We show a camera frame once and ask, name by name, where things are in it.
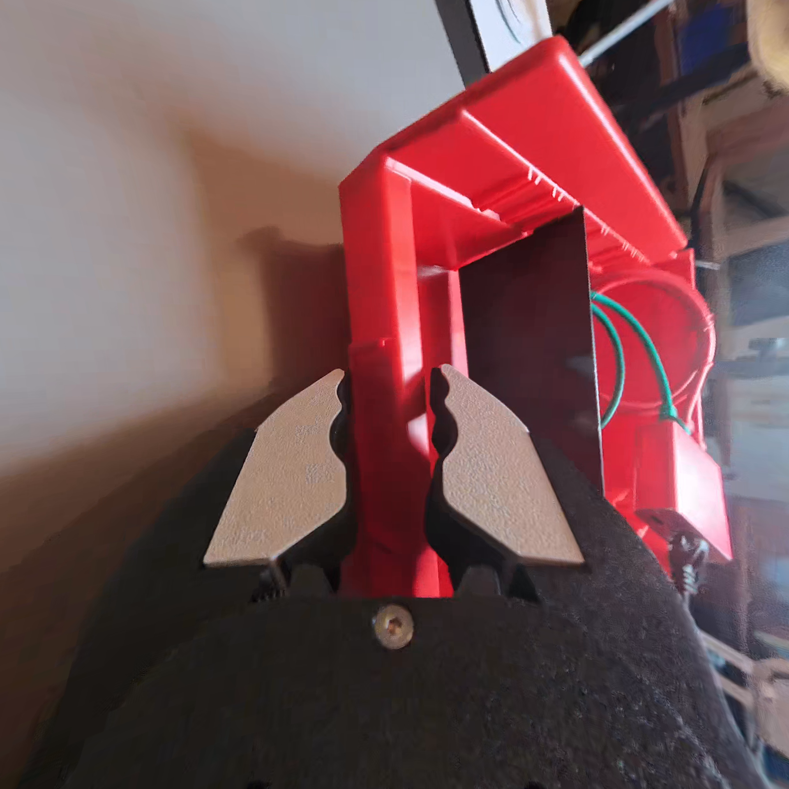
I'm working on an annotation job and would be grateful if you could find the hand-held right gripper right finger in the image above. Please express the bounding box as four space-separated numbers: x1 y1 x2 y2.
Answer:
425 364 585 602

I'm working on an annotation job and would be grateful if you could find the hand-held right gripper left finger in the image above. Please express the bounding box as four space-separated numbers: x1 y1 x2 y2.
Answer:
203 369 355 602

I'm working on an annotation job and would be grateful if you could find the red ethernet splitter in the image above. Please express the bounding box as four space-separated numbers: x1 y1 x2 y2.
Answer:
635 422 734 565

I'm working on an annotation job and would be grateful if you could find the green ethernet cable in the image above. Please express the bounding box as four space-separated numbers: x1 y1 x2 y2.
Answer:
588 293 691 432

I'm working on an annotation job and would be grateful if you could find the red ethernet cable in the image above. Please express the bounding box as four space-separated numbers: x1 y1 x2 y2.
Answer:
588 268 719 438

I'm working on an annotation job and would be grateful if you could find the red plastic bin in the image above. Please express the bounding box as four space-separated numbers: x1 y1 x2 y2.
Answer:
338 36 734 602

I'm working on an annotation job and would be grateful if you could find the black bin divider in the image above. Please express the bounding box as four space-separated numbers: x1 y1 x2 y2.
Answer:
459 206 604 497

